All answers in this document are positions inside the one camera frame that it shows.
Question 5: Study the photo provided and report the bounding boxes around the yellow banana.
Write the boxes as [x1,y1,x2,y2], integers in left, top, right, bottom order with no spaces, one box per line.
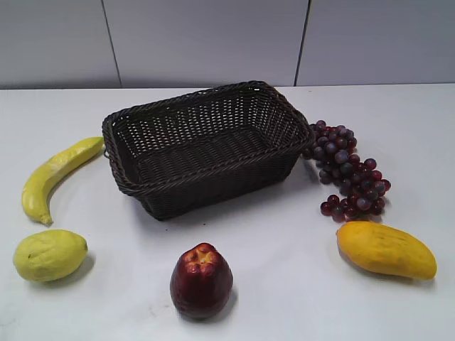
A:
[21,136,104,226]

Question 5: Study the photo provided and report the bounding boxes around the dark woven basket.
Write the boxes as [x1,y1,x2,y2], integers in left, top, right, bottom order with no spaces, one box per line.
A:
[102,81,314,220]

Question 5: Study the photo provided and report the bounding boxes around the red apple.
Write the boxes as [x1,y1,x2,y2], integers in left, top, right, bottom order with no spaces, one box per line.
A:
[170,243,233,320]

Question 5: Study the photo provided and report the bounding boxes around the purple grape bunch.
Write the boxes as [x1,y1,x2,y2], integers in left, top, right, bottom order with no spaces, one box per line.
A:
[303,120,391,222]

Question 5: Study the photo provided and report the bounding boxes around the yellow-orange mango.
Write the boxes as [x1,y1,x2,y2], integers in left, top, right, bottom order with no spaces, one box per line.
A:
[336,221,437,280]

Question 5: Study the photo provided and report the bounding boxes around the yellow-green lemon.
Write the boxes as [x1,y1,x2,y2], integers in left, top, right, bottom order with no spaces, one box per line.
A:
[13,229,88,282]

